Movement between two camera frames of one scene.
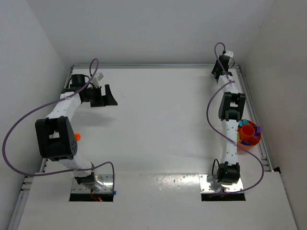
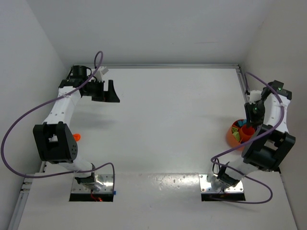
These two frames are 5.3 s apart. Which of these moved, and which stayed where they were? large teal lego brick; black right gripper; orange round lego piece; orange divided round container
Moved: black right gripper
Stayed: orange divided round container; large teal lego brick; orange round lego piece
